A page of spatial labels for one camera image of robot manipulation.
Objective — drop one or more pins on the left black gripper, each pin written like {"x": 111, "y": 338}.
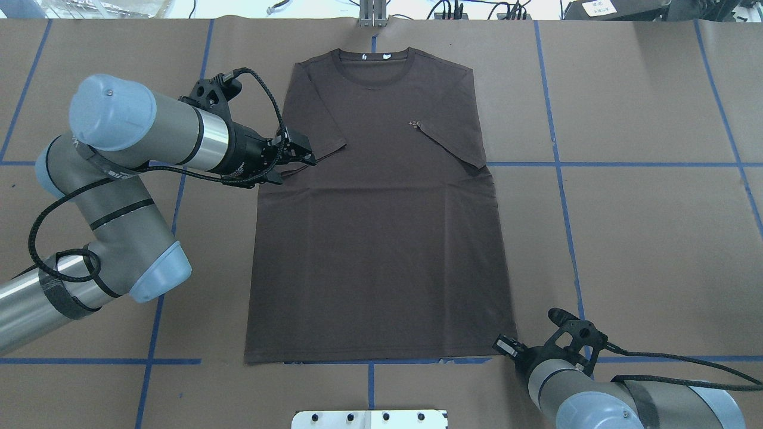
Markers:
{"x": 247, "y": 154}

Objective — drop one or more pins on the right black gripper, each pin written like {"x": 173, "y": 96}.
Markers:
{"x": 520, "y": 354}

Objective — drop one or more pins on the dark brown t-shirt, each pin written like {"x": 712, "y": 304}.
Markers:
{"x": 391, "y": 246}

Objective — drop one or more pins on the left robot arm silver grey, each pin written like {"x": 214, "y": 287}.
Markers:
{"x": 118, "y": 130}

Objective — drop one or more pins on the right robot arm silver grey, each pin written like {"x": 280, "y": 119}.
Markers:
{"x": 569, "y": 398}

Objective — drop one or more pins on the grey box with label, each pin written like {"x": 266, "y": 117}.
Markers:
{"x": 615, "y": 10}

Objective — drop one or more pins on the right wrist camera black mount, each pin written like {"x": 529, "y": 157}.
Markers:
{"x": 586, "y": 341}

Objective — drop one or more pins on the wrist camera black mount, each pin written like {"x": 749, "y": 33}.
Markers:
{"x": 208, "y": 94}
{"x": 586, "y": 341}

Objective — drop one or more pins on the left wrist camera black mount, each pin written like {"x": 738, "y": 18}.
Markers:
{"x": 208, "y": 94}

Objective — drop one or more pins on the aluminium profile post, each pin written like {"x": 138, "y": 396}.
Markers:
{"x": 373, "y": 13}

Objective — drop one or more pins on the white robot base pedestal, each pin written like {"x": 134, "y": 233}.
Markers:
{"x": 391, "y": 418}

